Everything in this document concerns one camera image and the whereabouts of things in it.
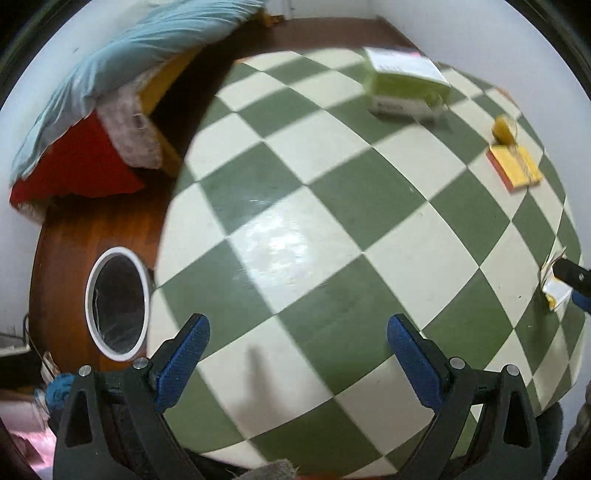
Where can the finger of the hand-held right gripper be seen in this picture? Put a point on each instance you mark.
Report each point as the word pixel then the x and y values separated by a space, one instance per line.
pixel 575 276
pixel 584 301

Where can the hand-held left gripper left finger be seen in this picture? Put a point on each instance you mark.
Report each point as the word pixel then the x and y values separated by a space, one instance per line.
pixel 182 364

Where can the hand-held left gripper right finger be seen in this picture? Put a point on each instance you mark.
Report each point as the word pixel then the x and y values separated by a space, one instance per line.
pixel 415 364

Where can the white wrapper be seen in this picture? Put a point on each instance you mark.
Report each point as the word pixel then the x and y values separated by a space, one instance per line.
pixel 551 288

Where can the white round trash bin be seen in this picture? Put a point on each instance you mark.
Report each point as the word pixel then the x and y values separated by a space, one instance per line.
pixel 117 304

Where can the flat yellow pack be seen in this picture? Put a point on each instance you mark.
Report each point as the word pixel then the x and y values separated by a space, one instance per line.
pixel 515 168

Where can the blue fuzzy cloth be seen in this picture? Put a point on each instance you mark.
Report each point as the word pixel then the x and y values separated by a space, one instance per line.
pixel 60 392

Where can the crumpled yellow wrapper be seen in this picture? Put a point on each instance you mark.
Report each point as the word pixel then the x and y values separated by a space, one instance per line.
pixel 503 129

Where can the dark device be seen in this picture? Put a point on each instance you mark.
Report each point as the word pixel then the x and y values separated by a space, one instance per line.
pixel 14 360

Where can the pink printed cloth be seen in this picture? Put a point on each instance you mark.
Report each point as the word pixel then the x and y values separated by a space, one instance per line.
pixel 23 429

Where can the green checkered tablecloth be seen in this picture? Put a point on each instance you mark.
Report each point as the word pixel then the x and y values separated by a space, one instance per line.
pixel 323 207

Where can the red blanket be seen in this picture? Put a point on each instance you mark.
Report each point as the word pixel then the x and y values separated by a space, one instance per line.
pixel 78 170

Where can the patterned mattress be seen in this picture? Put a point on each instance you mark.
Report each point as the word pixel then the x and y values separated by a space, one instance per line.
pixel 131 134

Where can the green white carton box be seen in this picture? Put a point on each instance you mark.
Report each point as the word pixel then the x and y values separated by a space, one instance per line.
pixel 401 85

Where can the light blue duvet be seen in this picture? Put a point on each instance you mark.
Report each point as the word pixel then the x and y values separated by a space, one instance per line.
pixel 115 60

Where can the wooden bed frame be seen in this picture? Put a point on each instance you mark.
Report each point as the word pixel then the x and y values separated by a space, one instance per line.
pixel 161 87

